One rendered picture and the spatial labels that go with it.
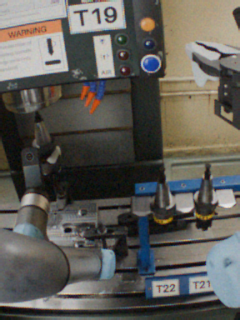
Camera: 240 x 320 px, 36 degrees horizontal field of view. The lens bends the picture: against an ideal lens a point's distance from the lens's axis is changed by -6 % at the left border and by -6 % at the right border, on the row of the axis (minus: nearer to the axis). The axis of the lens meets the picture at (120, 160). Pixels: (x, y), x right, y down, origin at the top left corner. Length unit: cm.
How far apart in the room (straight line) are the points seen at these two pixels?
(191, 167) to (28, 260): 166
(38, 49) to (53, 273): 40
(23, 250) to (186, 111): 155
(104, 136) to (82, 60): 87
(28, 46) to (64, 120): 84
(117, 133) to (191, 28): 61
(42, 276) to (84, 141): 110
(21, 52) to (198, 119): 141
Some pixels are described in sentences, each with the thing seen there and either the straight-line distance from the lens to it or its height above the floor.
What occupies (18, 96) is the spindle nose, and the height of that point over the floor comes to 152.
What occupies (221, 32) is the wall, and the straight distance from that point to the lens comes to 182.
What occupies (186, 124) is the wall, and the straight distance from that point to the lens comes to 201.
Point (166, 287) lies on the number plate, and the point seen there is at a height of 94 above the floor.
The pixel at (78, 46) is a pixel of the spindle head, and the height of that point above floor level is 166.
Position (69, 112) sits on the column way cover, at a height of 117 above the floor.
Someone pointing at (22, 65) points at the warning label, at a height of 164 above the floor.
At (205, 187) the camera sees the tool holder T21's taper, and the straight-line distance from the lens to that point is 94.
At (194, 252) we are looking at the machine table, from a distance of 127.
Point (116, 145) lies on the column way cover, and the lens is 158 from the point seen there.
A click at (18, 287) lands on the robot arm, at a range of 52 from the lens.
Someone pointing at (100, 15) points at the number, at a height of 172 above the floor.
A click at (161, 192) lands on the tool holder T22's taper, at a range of 93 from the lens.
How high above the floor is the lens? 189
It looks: 37 degrees down
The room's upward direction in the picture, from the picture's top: 7 degrees counter-clockwise
